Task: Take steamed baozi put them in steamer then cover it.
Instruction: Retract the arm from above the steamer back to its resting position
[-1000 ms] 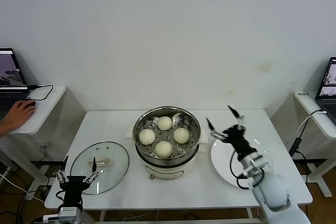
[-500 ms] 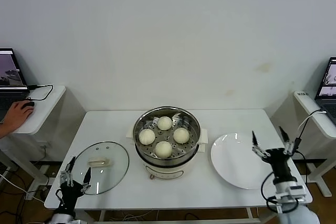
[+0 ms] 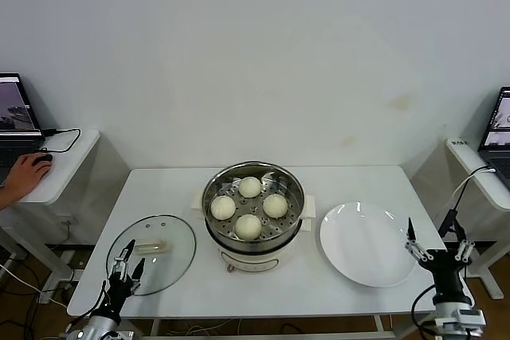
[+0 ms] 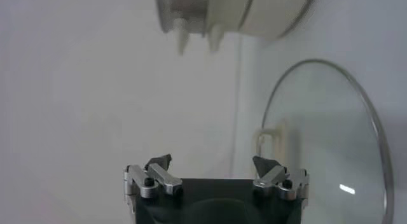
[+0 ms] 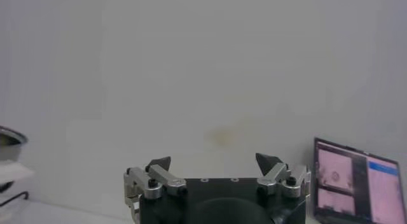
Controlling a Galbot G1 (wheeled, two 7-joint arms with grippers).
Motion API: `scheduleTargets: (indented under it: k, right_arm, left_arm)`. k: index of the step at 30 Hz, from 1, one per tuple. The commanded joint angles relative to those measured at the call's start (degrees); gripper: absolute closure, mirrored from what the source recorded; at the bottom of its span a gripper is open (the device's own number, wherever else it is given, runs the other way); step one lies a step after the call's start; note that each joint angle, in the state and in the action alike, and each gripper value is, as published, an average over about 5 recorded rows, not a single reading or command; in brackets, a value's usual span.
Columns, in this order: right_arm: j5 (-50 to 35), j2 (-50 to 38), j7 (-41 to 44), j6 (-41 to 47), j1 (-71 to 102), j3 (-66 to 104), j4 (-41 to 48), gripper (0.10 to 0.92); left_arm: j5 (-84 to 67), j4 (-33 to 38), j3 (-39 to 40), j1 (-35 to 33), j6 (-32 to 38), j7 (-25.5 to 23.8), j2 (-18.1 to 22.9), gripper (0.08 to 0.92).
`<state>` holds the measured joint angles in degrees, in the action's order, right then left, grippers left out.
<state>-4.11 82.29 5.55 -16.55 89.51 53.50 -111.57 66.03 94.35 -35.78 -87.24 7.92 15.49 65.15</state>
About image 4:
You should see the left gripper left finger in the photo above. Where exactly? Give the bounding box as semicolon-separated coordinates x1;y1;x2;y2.
123;153;184;210

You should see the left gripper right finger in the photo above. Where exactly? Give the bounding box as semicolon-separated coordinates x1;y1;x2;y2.
252;155;310;207

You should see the round glass lid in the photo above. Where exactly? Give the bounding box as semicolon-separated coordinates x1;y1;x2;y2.
254;59;394;224

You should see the cream electric cooker pot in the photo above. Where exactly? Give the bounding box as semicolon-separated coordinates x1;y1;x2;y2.
205;0;321;53

